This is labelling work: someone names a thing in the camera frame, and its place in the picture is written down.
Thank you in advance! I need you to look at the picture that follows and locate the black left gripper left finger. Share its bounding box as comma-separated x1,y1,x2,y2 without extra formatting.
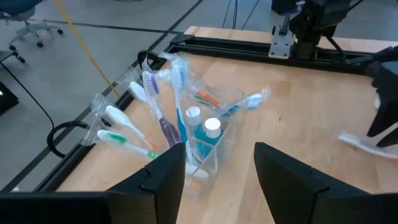
107,142,187,224

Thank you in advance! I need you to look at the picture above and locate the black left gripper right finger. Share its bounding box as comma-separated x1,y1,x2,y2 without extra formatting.
254,142,398,224

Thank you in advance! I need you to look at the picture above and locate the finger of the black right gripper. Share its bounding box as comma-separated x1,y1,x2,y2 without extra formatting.
366,90,398,138
375,123,398,149

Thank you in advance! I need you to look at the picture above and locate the white orange toothbrush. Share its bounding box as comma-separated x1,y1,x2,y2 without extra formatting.
90,93,162,153
338,131,398,160

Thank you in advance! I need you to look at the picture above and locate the blue mouthwash bottle white cap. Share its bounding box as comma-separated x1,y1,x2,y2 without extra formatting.
185,106,206,147
195,117,225,159

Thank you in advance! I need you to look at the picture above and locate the purple toothbrush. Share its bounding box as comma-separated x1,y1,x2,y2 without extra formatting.
141,55,184,149

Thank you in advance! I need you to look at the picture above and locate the teal green toothbrush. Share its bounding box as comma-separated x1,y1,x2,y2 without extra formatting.
216,88,271,119

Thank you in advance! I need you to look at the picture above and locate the blue toothbrush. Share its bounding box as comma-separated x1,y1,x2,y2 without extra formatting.
170,57,210,180

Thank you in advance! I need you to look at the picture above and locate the clear acrylic organizer box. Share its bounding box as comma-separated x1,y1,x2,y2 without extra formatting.
182,88,246,200

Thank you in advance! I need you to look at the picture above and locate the black floor device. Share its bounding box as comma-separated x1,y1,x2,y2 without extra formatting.
0,81,20,116

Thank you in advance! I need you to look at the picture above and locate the grey office chair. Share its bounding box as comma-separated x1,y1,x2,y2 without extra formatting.
0,0,65,52

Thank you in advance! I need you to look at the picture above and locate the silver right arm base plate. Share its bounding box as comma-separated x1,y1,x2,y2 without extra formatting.
269,23,295,60

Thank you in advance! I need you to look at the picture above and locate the black coiled cable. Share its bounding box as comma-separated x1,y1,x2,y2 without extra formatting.
0,62,91,159

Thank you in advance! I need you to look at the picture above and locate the black floor cable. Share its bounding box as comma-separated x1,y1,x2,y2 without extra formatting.
241,0,261,31
221,0,233,29

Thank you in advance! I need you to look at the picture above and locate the black metal table frame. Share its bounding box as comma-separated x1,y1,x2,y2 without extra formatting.
0,32,398,194

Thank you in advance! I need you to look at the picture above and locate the yellow hanging cable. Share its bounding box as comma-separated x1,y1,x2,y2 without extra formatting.
55,0,121,98

